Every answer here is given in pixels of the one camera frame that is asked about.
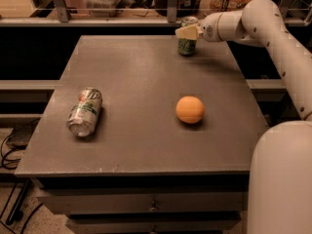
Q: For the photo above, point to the orange fruit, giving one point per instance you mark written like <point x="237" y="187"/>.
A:
<point x="190" y="110"/>

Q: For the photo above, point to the black power adapter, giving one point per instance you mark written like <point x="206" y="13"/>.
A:
<point x="20" y="137"/>

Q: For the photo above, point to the green soda can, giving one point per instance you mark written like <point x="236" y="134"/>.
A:
<point x="187" y="47"/>

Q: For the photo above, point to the grey metal railing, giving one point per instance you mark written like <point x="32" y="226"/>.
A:
<point x="130" y="12"/>

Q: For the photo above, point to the clear plastic container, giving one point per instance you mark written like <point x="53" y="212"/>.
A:
<point x="102" y="8"/>

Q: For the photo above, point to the white 7up can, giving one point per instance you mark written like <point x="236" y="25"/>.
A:
<point x="84" y="114"/>

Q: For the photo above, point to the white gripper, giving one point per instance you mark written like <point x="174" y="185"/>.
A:
<point x="208" y="29"/>

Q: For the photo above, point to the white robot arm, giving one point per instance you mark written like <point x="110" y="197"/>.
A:
<point x="280" y="180"/>

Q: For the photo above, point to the grey drawer cabinet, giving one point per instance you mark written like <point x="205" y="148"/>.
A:
<point x="143" y="170"/>

